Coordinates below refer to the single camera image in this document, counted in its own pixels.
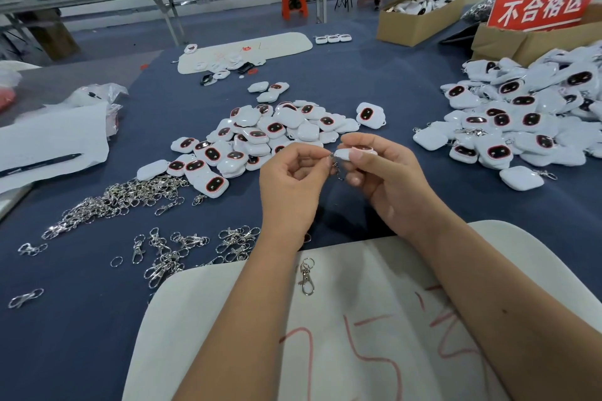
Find person's left forearm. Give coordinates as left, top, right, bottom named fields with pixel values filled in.
left=174, top=231, right=312, bottom=401

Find person's right forearm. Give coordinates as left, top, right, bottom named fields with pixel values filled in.
left=404, top=214, right=602, bottom=401

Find open cardboard box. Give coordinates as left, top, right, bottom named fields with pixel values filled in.
left=377, top=0, right=476, bottom=48

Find red sign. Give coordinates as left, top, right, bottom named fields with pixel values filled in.
left=487, top=0, right=602, bottom=33

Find black pen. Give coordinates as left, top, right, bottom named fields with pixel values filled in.
left=0, top=152, right=82, bottom=177

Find white foam board red marks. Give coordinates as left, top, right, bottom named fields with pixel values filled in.
left=122, top=220, right=602, bottom=401

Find white paper sheet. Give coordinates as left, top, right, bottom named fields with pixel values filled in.
left=0, top=103, right=110, bottom=195

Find orange bag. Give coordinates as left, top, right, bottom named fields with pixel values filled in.
left=0, top=86, right=18, bottom=113

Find white plastic bag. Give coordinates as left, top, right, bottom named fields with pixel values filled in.
left=0, top=60, right=41, bottom=87

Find person's left hand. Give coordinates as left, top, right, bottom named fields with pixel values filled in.
left=258, top=142, right=335, bottom=247

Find flat brown cardboard box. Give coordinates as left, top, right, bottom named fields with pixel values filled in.
left=470, top=20, right=602, bottom=63

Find long white foam board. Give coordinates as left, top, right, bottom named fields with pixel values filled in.
left=177, top=31, right=314, bottom=76

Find person's right hand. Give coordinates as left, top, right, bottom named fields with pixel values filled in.
left=337, top=132, right=445, bottom=237

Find red plastic stool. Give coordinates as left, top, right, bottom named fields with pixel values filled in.
left=281, top=0, right=310, bottom=21

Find white tag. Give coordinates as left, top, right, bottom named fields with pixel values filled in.
left=334, top=145, right=378, bottom=163

